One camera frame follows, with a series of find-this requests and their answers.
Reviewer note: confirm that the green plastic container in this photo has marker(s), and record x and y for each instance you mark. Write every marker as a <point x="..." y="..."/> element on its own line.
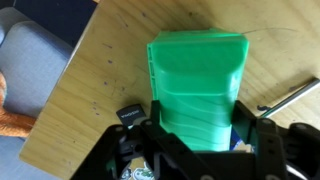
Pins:
<point x="196" y="83"/>

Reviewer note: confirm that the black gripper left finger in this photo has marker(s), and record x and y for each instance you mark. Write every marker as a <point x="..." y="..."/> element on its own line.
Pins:
<point x="166" y="146"/>

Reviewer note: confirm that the wooden square table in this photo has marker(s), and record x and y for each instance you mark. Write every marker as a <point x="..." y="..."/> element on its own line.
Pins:
<point x="116" y="50"/>

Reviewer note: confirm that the grey sofa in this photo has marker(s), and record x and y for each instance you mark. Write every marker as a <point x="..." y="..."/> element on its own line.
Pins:
<point x="30" y="66"/>

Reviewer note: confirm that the small blue item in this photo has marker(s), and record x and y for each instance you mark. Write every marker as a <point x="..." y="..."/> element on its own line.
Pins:
<point x="236" y="140"/>

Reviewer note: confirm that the black low platform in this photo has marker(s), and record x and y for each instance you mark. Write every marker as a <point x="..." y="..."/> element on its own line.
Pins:
<point x="60" y="16"/>

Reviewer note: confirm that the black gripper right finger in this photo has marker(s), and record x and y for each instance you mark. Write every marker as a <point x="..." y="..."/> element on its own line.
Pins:
<point x="270" y="150"/>

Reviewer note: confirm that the grey metal rod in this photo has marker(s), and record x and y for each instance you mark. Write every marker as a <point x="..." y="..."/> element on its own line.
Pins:
<point x="300" y="93"/>

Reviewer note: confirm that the orange plush toy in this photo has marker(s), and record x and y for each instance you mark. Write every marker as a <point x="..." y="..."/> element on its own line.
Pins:
<point x="13" y="124"/>

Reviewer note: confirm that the small black flat device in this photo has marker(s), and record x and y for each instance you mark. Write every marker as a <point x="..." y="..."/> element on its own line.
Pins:
<point x="130" y="115"/>

